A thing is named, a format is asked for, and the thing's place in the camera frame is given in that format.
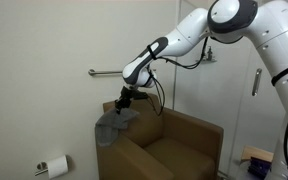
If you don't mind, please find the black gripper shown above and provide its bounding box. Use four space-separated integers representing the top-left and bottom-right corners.
114 85 135 116

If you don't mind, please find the grey terry cloth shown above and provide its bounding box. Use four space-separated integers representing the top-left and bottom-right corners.
95 108 140 148

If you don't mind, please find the tan leather armchair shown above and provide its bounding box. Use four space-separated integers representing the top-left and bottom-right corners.
94 93 225 180

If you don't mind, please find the white toilet paper roll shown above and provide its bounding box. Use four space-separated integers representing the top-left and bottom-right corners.
47 155 69 180

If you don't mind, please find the chrome toilet paper holder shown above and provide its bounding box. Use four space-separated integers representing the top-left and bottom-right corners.
34 154 71 177

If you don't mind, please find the shower shelf with bottles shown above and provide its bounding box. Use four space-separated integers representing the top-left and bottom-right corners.
195 45 218 64

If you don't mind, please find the glass shower door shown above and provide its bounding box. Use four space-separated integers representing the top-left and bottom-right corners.
174 0 287 176

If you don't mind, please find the light wooden stool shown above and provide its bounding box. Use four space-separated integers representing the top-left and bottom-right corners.
240 144 275 165

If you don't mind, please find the purple black device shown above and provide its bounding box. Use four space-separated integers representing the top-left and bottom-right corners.
247 156 273 180

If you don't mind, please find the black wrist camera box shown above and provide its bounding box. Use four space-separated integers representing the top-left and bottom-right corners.
130 90 150 101

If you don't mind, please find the chrome wall grab bar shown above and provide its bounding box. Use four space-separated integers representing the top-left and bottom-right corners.
87 68 158 77

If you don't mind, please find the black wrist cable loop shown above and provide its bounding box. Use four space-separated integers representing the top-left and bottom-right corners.
146 36 210 118

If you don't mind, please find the chrome shower door handle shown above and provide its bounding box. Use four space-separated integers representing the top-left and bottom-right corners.
251 68 263 98

